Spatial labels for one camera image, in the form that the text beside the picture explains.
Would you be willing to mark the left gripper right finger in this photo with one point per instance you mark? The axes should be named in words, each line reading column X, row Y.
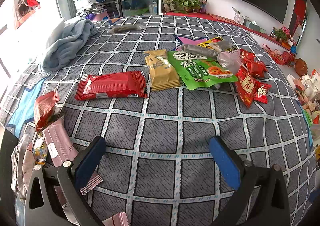
column 271, row 206

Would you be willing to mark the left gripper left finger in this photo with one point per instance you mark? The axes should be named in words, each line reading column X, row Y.
column 42, row 206

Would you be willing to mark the pink snack pack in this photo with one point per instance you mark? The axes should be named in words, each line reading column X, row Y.
column 60, row 145

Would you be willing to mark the gold small candy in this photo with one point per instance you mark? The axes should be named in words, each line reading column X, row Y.
column 40, row 151

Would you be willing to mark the red crinkled snack bag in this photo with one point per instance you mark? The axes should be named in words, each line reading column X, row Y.
column 44, row 109

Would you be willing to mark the long red snack pack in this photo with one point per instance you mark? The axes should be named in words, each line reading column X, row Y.
column 115, row 85

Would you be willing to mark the red Chinese character snack bag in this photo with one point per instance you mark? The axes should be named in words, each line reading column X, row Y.
column 250, row 89

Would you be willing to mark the red candy pack pile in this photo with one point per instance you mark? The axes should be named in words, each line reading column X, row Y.
column 255, row 68

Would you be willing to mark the green snack bag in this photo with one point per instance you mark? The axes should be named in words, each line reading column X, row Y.
column 199, row 71

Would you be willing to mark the grey checked bed sheet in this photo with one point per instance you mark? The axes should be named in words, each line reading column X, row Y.
column 157, row 167

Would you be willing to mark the grey long snack pack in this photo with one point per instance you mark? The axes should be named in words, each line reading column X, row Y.
column 197, row 50

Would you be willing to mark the tan snack pack stack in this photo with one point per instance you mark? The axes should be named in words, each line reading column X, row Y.
column 163, row 74

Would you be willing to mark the yellow snack pack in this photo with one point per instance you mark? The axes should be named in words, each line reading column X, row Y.
column 207, row 44

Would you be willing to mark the light blue blanket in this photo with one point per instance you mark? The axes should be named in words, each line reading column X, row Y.
column 70, row 40

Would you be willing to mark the clear dark snack stick far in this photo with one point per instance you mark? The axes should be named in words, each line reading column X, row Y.
column 126, row 28

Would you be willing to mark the green potted plant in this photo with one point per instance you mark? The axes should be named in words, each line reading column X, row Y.
column 187, row 6

